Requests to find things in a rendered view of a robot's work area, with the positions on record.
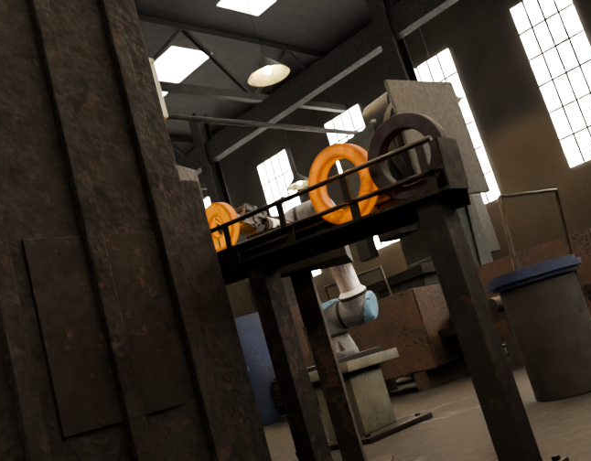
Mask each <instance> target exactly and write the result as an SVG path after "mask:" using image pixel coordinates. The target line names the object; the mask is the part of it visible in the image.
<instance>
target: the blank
mask: <svg viewBox="0 0 591 461"><path fill-rule="evenodd" d="M205 210H206V214H207V218H208V222H209V225H210V228H211V229H212V228H214V227H217V222H216V220H215V218H216V217H219V218H220V219H221V221H222V223H225V222H227V221H230V220H233V219H236V218H238V216H237V213H236V211H235V210H234V208H233V207H232V206H231V205H229V204H228V203H225V202H215V203H212V204H210V205H208V206H207V207H206V209H205ZM229 231H230V235H231V243H232V245H235V243H236V242H237V240H238V238H239V234H240V222H237V223H234V224H232V225H231V226H229ZM211 235H212V238H213V241H214V245H215V249H216V251H221V250H223V249H226V248H227V246H226V242H225V238H224V233H222V234H221V235H220V234H219V232H218V231H215V232H213V233H211Z"/></svg>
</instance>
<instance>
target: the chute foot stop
mask: <svg viewBox="0 0 591 461"><path fill-rule="evenodd" d="M435 142H436V146H437V150H438V154H439V156H440V160H441V164H442V168H443V170H444V174H445V178H446V184H447V187H448V189H468V188H469V186H468V182H467V177H466V173H465V169H464V167H463V163H462V159H461V156H460V153H459V149H458V145H457V140H456V139H455V138H444V137H436V138H435Z"/></svg>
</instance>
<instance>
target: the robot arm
mask: <svg viewBox="0 0 591 461"><path fill-rule="evenodd" d="M256 209H257V207H256V206H254V205H250V204H247V203H244V204H243V205H242V206H240V207H238V208H237V209H235V211H236V213H237V216H238V217H240V216H242V215H244V214H246V213H249V212H251V211H253V210H256ZM315 213H317V211H316V210H315V208H314V206H313V204H312V202H311V199H310V200H309V201H306V202H304V203H301V204H299V205H297V206H294V207H292V208H291V209H289V210H288V211H286V212H285V218H286V223H289V222H292V221H295V220H301V219H303V218H305V217H308V216H310V215H313V214H315ZM239 222H240V234H246V233H248V234H249V235H248V236H250V235H253V234H255V233H258V232H261V231H266V230H269V229H271V228H275V227H278V226H280V221H279V220H276V219H273V218H269V217H268V218H267V212H266V211H263V212H261V213H259V214H256V215H254V216H251V217H250V218H248V219H245V220H242V221H239ZM329 268H330V270H331V272H332V274H333V276H334V278H335V281H336V283H337V285H338V289H339V291H340V296H339V300H340V301H339V300H338V299H337V298H336V299H332V300H330V301H327V302H326V303H324V304H322V307H323V311H324V314H325V318H326V320H327V323H328V329H329V333H330V336H331V338H332V342H333V345H334V349H335V351H336V355H337V358H338V359H341V358H345V357H347V356H350V355H353V354H356V353H359V349H358V347H356V345H355V343H354V341H353V340H352V338H351V337H350V335H349V331H348V328H351V327H355V326H358V325H361V324H365V323H369V322H370V321H372V320H374V319H376V317H377V315H378V303H377V299H376V296H375V294H374V293H373V292H372V291H367V289H366V287H365V286H364V285H361V284H360V282H359V280H358V277H357V275H356V274H355V271H354V269H353V267H352V264H351V263H347V264H342V265H339V266H334V267H329Z"/></svg>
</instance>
